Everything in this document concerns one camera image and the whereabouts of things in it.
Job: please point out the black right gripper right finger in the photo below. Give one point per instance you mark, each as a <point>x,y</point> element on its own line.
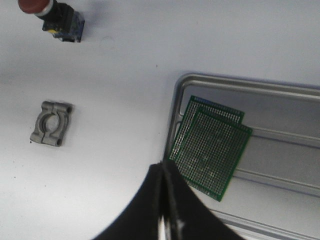
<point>185,216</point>

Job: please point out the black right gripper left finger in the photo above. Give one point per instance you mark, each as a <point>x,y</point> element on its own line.
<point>140,219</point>

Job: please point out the red emergency stop button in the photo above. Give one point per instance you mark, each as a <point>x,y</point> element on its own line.
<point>59,19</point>

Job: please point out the grey metal pipe clamp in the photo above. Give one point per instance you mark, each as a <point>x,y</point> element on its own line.
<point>52,123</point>

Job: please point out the silver metal tray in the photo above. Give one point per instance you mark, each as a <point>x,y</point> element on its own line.
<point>274,193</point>

